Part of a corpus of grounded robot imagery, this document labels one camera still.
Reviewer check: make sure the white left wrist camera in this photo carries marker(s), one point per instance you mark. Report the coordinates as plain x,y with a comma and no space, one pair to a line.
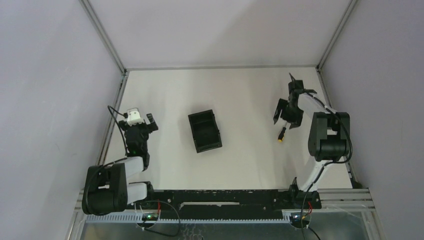
133,117

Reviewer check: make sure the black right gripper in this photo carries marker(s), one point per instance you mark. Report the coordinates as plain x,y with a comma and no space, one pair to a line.
296,120

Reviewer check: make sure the aluminium frame rail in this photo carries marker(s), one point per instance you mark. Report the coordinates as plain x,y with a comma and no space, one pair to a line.
110,123
221,67
326,143

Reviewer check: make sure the black yellow screwdriver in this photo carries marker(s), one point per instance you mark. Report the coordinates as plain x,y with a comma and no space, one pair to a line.
281,135

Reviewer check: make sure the aluminium frame rail right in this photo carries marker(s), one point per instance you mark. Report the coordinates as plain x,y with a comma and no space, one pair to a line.
326,143

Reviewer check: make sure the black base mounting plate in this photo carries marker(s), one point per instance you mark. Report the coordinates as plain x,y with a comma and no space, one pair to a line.
244,205

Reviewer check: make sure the controller board with wires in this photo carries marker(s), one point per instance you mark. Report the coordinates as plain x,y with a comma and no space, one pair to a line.
302,221
148,220

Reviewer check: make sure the aluminium frame rail left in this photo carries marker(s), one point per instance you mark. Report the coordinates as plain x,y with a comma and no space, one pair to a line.
110,123

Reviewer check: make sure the right controller board with wires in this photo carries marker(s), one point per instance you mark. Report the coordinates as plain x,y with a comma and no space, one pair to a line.
302,221

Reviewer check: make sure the black plastic bin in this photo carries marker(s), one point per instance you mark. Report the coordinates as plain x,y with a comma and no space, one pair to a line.
205,132

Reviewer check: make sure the left controller board with wires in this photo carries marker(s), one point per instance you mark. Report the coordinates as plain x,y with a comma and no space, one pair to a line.
148,220

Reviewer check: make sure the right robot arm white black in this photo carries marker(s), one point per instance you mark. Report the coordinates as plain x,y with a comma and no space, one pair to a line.
307,180

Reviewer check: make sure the aluminium frame rail back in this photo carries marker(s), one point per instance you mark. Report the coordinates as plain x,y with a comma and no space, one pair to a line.
221,67

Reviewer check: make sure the aluminium front frame rails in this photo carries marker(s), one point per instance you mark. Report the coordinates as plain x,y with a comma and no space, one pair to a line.
346,214

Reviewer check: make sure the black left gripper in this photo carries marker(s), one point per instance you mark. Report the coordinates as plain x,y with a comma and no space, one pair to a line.
138,127

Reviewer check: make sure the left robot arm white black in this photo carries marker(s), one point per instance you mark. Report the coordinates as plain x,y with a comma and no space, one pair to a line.
107,187

